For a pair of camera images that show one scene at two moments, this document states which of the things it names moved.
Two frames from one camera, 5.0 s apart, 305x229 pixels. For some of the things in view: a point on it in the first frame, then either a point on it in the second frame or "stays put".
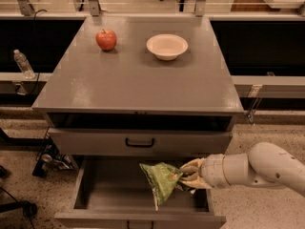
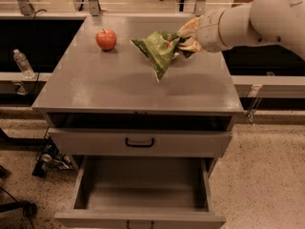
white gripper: x=212 y=171 → x=208 y=32
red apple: x=106 y=40 stays put
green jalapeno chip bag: x=164 y=179 → x=159 y=48
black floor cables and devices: x=50 y=160 stays put
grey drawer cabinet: x=128 y=108 stays put
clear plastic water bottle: x=24 y=65 stays put
